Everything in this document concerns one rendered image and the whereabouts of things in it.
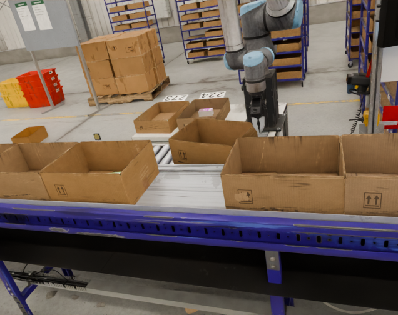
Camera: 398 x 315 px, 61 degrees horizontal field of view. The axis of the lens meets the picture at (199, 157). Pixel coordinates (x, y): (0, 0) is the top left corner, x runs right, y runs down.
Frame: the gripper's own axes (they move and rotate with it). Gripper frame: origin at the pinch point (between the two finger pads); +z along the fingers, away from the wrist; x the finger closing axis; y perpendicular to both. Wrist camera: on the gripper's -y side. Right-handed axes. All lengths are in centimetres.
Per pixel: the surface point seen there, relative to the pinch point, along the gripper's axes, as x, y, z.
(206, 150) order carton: 26.1, -7.2, 6.5
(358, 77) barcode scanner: -47, 30, -13
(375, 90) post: -54, 27, -7
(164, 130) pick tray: 72, 45, 17
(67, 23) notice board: 320, 315, -46
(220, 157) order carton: 18.9, -9.2, 9.2
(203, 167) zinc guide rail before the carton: 22.4, -26.1, 5.2
